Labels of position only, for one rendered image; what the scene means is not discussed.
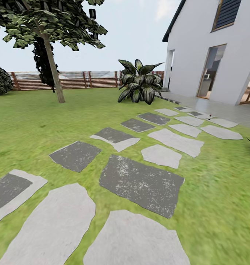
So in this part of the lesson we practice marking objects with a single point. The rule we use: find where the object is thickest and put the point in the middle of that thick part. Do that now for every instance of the fixed window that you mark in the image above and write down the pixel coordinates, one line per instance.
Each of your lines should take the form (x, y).
(210, 72)

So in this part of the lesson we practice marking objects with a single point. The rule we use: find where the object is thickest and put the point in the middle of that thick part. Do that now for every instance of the tree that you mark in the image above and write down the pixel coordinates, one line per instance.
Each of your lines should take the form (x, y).
(42, 62)
(51, 20)

